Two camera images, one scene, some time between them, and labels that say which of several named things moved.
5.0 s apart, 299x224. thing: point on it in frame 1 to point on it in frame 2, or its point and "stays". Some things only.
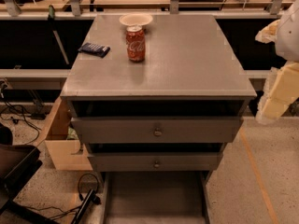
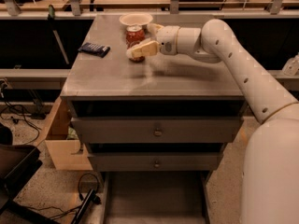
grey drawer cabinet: (156, 92) stays
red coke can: (135, 38) stays
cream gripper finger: (268, 34) to (154, 28)
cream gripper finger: (281, 91) to (149, 48)
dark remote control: (94, 49) stays
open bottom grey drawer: (156, 197) stays
